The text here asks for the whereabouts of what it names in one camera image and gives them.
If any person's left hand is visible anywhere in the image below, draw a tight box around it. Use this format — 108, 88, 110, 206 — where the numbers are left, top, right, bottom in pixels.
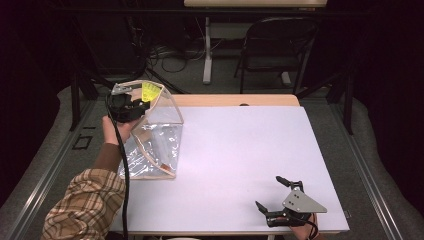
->
101, 114, 142, 146

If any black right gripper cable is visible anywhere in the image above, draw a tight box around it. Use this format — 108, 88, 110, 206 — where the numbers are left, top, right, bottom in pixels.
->
293, 215, 321, 240

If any bundle of floor cables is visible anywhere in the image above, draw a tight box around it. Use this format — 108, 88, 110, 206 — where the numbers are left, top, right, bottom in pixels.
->
146, 19, 225, 75

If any black floor socket frame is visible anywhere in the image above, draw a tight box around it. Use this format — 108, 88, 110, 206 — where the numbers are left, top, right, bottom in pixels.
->
72, 133, 94, 151

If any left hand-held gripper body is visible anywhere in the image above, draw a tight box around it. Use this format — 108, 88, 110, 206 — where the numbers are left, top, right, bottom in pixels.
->
106, 83, 145, 124

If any wooden table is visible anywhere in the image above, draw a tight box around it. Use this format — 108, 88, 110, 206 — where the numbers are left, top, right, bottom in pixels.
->
109, 93, 350, 237

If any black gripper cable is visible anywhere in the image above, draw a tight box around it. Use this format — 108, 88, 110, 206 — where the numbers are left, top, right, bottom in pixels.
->
105, 93, 132, 240
293, 215, 321, 240

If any metal floor rail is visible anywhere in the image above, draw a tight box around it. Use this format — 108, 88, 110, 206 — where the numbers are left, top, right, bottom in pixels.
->
328, 99, 405, 240
6, 99, 98, 240

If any black metal stand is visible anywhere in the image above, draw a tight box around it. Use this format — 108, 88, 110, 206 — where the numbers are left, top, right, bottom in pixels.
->
294, 66, 356, 136
67, 71, 101, 133

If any black folding chair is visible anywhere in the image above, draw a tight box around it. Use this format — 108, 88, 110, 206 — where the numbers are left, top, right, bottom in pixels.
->
233, 16, 322, 96

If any yellow shuttlecock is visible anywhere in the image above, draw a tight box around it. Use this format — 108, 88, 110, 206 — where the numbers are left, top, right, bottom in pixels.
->
141, 81, 164, 104

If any white table cover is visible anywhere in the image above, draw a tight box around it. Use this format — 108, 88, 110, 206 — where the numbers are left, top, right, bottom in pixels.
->
109, 105, 350, 234

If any transparent bag with beige trim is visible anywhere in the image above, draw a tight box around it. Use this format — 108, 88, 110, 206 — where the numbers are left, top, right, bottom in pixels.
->
111, 79, 185, 181

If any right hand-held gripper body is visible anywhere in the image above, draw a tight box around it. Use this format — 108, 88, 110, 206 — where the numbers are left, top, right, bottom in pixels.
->
264, 189, 328, 229

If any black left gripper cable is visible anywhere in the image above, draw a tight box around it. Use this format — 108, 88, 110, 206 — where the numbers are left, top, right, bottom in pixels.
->
105, 93, 132, 240

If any white background desk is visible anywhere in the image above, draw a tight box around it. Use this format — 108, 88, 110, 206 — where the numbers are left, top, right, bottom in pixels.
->
183, 0, 330, 86

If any person's right hand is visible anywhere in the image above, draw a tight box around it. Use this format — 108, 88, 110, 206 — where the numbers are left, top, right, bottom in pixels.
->
289, 213, 320, 240

